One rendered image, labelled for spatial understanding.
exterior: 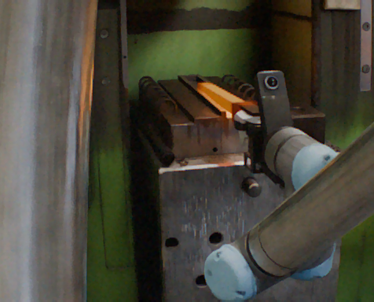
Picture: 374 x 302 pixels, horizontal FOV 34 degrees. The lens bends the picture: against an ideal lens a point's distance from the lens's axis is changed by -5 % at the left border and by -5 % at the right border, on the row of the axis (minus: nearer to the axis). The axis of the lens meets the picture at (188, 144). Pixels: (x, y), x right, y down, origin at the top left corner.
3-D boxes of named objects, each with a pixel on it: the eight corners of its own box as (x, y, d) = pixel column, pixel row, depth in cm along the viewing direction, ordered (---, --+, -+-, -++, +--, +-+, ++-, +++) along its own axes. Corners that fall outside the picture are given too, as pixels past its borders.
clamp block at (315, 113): (326, 145, 130) (327, 114, 128) (287, 148, 128) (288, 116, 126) (304, 130, 141) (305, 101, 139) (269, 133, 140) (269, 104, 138)
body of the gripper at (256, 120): (240, 163, 109) (263, 185, 97) (240, 113, 106) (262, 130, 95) (283, 160, 110) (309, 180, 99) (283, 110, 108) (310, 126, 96)
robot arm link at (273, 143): (273, 136, 91) (324, 131, 92) (262, 128, 95) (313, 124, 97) (273, 186, 93) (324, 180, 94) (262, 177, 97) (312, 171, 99)
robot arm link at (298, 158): (299, 219, 82) (300, 156, 80) (272, 192, 93) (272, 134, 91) (352, 211, 84) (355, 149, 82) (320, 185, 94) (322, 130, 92)
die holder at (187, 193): (332, 340, 137) (348, 152, 125) (167, 367, 130) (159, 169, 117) (258, 244, 190) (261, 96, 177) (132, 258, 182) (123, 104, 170)
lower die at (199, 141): (271, 149, 128) (271, 108, 125) (171, 158, 124) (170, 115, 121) (218, 104, 167) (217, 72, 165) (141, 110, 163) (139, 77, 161)
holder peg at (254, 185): (262, 197, 119) (262, 183, 118) (248, 198, 118) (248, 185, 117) (255, 189, 123) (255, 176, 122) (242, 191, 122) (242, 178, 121)
